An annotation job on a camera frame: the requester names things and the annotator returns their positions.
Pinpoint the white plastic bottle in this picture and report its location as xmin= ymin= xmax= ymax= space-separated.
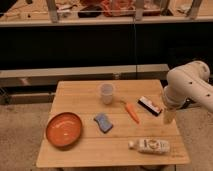
xmin=128 ymin=138 xmax=170 ymax=154

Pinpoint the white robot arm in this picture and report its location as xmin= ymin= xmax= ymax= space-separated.
xmin=162 ymin=61 xmax=213 ymax=124

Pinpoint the orange ceramic bowl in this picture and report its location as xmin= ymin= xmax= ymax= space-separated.
xmin=45 ymin=112 xmax=83 ymax=148

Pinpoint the black whiteboard eraser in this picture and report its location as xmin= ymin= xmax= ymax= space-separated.
xmin=138 ymin=96 xmax=162 ymax=116

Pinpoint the orange toy carrot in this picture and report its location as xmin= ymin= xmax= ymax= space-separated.
xmin=122 ymin=101 xmax=140 ymax=124

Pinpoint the wooden table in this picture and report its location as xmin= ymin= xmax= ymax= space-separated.
xmin=36 ymin=80 xmax=190 ymax=168

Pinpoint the blue sponge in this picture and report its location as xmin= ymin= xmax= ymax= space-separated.
xmin=94 ymin=113 xmax=113 ymax=133

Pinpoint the translucent plastic cup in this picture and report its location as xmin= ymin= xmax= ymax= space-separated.
xmin=99 ymin=83 xmax=114 ymax=105

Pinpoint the cluttered back shelf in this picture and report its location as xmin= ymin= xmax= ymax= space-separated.
xmin=0 ymin=0 xmax=213 ymax=27

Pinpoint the black hanging cable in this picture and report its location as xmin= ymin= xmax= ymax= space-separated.
xmin=132 ymin=14 xmax=139 ymax=80

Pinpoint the long metal rail bench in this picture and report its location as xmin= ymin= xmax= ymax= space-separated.
xmin=0 ymin=64 xmax=169 ymax=87

